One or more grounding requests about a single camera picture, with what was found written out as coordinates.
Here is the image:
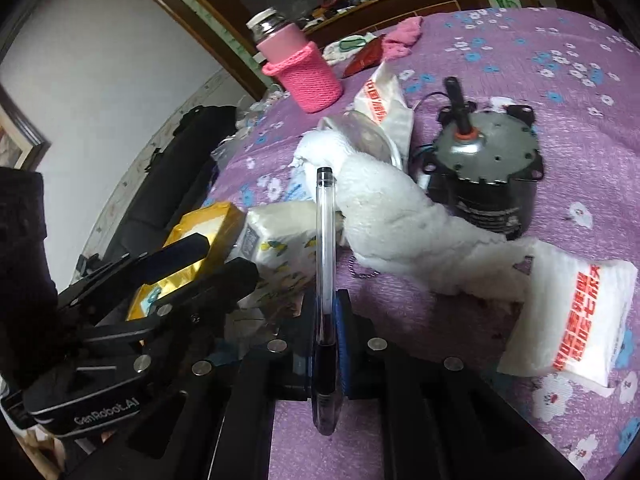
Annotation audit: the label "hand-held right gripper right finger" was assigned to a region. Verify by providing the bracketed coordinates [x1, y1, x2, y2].
[334, 287, 587, 480]

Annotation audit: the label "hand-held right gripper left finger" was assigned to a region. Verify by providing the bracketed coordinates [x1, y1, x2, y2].
[120, 290, 317, 480]

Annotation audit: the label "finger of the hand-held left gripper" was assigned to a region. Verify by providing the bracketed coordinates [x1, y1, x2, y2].
[56, 234, 211, 313]
[80, 259, 261, 343]

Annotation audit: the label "gold cardboard box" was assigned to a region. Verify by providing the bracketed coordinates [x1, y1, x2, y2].
[125, 201, 247, 322]

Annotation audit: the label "clear ballpoint pen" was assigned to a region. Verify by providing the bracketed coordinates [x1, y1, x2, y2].
[311, 166, 346, 436]

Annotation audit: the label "yellow-patterned tissue packet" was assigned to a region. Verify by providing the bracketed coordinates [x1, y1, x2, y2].
[227, 205, 346, 306]

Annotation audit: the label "white fluffy cloth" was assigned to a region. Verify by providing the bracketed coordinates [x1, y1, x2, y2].
[292, 129, 538, 303]

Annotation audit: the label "red-printed white tissue packet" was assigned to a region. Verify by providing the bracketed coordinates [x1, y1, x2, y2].
[497, 240, 640, 398]
[352, 60, 416, 161]

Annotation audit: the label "black bag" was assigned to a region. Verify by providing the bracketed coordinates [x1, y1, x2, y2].
[70, 105, 238, 281]

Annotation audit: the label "crumpled clear plastic bags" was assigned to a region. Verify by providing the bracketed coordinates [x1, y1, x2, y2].
[212, 87, 291, 163]

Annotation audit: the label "framed picture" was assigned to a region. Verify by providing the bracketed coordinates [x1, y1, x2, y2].
[0, 82, 52, 171]

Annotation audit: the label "clear plastic bag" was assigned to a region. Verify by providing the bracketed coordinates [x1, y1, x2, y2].
[320, 111, 403, 167]

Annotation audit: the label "grey electric motor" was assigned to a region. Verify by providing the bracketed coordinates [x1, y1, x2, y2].
[409, 76, 545, 241]

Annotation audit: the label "bottle in pink knitted sleeve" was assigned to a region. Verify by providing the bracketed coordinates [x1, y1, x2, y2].
[246, 7, 345, 114]

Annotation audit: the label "red foil packet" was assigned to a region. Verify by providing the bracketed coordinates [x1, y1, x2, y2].
[342, 35, 387, 79]

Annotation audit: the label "white and green cloth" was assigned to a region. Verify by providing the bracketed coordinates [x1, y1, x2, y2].
[322, 32, 376, 67]

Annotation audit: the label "wooden cabinet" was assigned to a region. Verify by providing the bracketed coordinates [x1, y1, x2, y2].
[120, 0, 501, 103]

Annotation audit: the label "purple floral bedspread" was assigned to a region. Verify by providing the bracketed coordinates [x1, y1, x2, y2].
[207, 7, 640, 480]

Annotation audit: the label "pink cloth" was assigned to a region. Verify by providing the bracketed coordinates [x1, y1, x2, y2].
[381, 16, 425, 59]

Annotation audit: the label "metal ball chain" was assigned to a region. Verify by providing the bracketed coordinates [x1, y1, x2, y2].
[349, 255, 382, 282]

